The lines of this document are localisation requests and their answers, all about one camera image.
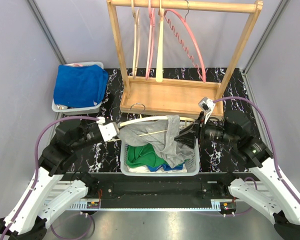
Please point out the blue tank top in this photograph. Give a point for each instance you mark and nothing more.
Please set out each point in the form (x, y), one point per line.
(165, 168)

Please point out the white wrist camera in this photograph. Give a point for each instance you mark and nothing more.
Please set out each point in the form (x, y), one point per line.
(207, 106)
(108, 129)

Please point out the grey plastic laundry basket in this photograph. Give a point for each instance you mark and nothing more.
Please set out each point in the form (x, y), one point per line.
(192, 164)

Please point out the black marble pattern mat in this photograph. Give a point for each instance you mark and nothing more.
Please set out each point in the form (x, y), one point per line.
(214, 157)

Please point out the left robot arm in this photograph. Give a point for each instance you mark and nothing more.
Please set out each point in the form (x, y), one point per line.
(55, 151)

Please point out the wooden clothes rack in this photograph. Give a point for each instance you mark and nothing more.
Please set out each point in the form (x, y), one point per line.
(176, 96)

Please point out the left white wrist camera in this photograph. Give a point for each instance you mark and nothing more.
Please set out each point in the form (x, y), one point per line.
(108, 129)

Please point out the blue folded cloth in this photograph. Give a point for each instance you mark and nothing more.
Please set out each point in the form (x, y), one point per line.
(80, 86)

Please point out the white crumpled garments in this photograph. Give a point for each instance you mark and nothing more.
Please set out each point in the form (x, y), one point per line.
(144, 169)

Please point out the cream hanger with grey top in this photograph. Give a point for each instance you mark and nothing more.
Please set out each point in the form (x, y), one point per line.
(140, 119)

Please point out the pink hanger with green top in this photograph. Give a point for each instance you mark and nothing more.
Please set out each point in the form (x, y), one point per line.
(201, 70)

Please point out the empty beige hanger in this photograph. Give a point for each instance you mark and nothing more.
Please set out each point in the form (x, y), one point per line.
(136, 48)

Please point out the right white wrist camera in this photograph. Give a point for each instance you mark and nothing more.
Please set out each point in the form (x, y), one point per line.
(207, 106)

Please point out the grey tank top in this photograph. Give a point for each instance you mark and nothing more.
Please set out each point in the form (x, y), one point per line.
(160, 134)

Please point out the green tank top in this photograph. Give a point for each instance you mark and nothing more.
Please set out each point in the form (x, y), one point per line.
(138, 156)

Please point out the cream wooden hanger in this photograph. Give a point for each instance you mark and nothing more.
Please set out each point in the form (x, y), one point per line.
(159, 61)

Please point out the small grey basket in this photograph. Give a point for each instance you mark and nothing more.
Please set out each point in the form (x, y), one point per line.
(73, 111)

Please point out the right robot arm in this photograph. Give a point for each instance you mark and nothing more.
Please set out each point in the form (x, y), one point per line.
(281, 208)

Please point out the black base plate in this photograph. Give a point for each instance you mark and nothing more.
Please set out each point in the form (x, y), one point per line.
(193, 193)

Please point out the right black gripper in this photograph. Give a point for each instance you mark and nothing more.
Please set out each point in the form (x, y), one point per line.
(188, 136)

